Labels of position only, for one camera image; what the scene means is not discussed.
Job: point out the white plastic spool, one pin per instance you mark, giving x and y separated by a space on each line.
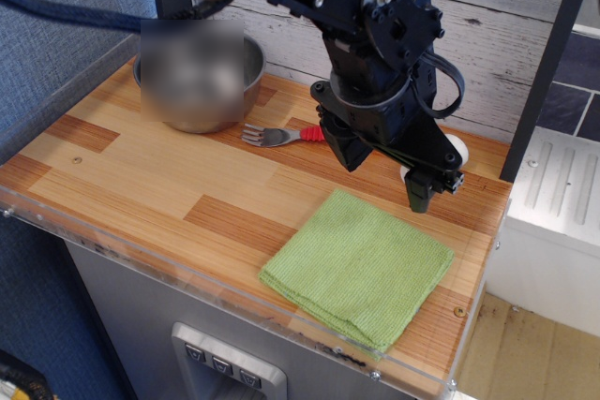
459 145

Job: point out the white grooved appliance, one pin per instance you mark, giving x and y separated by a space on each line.
546 258

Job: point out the green towel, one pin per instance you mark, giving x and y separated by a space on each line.
359 270

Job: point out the grey metal cabinet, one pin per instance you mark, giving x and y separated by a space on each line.
138 312

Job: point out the clear acrylic edge guard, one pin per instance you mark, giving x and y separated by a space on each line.
216 251

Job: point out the dark vertical post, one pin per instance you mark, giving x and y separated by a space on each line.
556 43

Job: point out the silver button panel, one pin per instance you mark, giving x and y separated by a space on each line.
213 369

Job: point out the fork with red handle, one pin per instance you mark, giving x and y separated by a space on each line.
273 136

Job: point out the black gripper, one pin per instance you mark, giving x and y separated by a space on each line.
400 123

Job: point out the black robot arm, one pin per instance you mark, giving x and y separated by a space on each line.
381 89

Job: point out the stainless steel bowl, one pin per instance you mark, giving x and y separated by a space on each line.
199 86

